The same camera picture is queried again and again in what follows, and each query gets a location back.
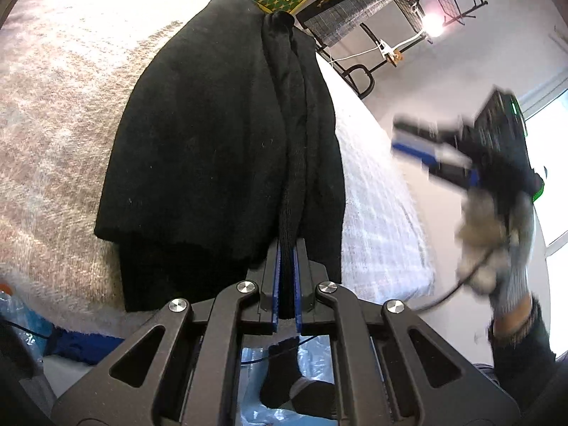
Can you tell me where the grey checked hanging cloth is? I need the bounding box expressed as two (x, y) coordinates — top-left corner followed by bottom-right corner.
(304, 0), (408, 48)

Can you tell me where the person's right forearm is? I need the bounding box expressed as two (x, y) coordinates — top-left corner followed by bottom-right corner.
(488, 295), (561, 410)

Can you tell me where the black cable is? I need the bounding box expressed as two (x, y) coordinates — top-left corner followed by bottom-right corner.
(418, 248), (494, 312)

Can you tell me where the person's right hand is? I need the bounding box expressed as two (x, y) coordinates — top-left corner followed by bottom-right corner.
(455, 185), (537, 320)

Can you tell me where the large black garment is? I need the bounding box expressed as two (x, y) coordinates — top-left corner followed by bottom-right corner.
(93, 0), (348, 320)

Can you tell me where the window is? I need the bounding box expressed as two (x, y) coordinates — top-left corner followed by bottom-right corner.
(518, 89), (568, 276)

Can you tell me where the person's black socked foot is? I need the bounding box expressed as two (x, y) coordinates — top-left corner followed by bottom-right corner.
(260, 336), (337, 419)

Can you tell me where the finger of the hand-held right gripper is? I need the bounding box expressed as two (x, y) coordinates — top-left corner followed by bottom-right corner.
(392, 116), (472, 161)
(427, 159), (481, 193)

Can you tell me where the black metal clothes rack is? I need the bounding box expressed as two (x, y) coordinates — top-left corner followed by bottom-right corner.
(295, 0), (489, 99)

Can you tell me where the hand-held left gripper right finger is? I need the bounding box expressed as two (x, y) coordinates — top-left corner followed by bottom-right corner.
(293, 237), (521, 426)

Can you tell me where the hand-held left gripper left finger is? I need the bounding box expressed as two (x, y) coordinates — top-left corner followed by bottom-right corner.
(51, 237), (285, 426)

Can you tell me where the white clip-on lamp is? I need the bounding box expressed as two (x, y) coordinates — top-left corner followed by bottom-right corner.
(377, 11), (447, 70)

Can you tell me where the pack of plastic water bottles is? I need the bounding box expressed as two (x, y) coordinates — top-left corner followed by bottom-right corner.
(0, 282), (50, 361)

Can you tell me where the white cable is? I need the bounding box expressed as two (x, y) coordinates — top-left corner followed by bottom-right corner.
(316, 43), (383, 66)

